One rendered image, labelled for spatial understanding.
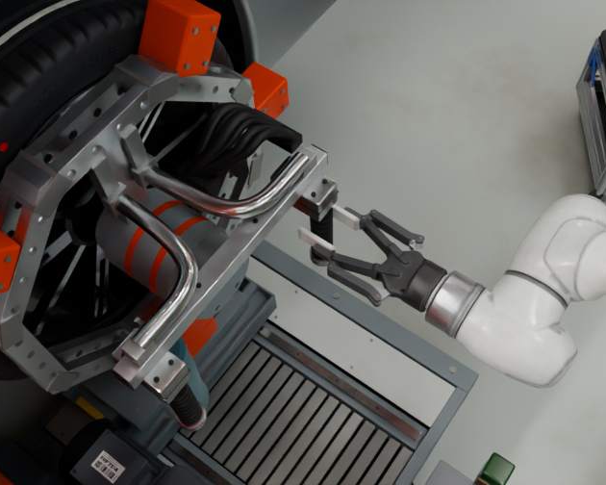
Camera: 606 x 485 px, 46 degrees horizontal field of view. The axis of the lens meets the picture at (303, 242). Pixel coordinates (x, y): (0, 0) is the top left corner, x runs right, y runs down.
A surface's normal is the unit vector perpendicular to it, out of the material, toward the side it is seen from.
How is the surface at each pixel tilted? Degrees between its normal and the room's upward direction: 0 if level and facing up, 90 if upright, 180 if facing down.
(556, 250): 29
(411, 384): 0
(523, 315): 8
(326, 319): 0
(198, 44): 90
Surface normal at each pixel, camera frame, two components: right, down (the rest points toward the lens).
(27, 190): -0.44, 0.15
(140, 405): -0.04, -0.49
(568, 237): -0.47, -0.51
